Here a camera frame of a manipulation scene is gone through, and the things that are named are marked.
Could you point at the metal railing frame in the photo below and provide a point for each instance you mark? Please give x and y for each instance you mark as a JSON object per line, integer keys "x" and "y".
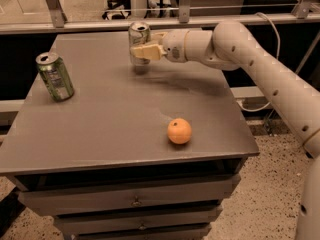
{"x": 62, "y": 16}

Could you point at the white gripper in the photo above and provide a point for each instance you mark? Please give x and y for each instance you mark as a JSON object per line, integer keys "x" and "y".
{"x": 174, "y": 45}

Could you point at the black office chair base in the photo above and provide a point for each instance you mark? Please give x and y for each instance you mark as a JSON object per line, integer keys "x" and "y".
{"x": 124, "y": 9}

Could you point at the orange fruit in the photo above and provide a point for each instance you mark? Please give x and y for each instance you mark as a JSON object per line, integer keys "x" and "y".
{"x": 179, "y": 131}

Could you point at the green soda can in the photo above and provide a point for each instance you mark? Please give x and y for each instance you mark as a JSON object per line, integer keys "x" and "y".
{"x": 55, "y": 76}

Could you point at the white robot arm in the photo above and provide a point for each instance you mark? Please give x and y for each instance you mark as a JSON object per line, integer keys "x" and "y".
{"x": 229, "y": 46}

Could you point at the white 7up soda can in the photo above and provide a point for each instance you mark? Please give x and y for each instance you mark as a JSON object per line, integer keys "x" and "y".
{"x": 139, "y": 33}

